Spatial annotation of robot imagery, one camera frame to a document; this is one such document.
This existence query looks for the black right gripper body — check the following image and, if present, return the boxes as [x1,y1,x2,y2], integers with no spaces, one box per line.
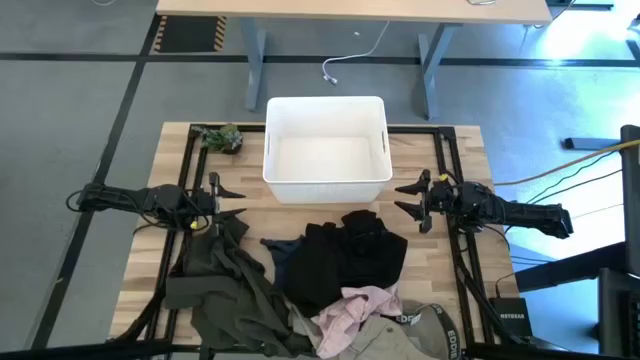
[420,168,469,235]

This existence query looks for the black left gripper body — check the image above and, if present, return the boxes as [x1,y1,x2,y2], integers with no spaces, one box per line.
[192,171,223,237]

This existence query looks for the olive green garment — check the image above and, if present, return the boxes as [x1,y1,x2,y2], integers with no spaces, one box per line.
[163,212,315,359]

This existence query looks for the black garment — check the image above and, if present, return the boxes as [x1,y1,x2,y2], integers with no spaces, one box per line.
[283,209,409,319]

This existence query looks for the small green potted plant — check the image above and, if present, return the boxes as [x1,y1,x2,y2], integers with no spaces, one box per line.
[191,122,245,156]

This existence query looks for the navy blue garment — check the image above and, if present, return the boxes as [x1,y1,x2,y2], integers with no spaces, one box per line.
[259,235,307,290]

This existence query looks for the white perforated plastic basket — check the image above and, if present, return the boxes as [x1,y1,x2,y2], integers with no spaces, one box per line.
[262,95,395,206]

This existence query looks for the pink shirt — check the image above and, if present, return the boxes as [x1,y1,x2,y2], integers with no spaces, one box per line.
[310,284,404,360]

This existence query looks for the khaki Eddie Bauer trousers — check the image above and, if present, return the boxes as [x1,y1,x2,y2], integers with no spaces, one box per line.
[288,298,464,360]

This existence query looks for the black stand beam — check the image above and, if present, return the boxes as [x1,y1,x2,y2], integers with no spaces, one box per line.
[514,241,627,294]

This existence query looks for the grey desk foot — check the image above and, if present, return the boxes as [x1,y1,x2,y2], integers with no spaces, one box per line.
[563,135,622,152]

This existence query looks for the black mat hazard stripes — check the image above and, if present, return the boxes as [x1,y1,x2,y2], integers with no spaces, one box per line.
[151,14,228,55]

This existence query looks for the light wood desk grey legs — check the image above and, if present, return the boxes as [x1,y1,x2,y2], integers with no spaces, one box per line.
[154,0,554,122]

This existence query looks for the yellow cable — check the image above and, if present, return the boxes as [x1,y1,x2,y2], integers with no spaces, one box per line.
[493,139,640,188]

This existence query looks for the black Netgear network switch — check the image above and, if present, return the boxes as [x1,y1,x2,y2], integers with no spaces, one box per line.
[487,296,535,339]

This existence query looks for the white cable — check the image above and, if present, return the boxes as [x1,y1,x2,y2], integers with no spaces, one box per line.
[321,19,392,86]

